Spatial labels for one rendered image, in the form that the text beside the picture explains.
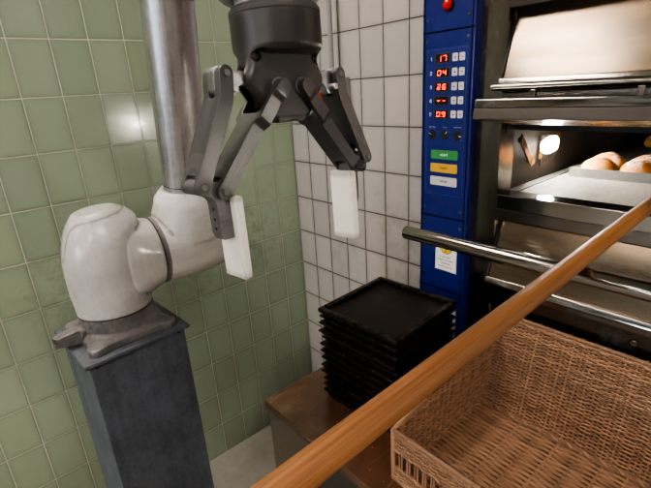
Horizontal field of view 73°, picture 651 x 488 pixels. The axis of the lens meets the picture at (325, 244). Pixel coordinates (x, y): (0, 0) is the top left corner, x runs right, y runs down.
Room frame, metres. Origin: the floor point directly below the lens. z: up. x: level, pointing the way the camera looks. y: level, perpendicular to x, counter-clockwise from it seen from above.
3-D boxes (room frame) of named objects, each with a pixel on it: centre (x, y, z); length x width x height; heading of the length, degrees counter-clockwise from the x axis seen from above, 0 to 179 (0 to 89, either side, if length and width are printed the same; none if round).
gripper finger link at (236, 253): (0.35, 0.08, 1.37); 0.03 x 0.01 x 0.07; 44
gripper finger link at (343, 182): (0.44, -0.02, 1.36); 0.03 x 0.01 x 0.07; 44
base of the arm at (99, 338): (0.86, 0.48, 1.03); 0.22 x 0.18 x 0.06; 133
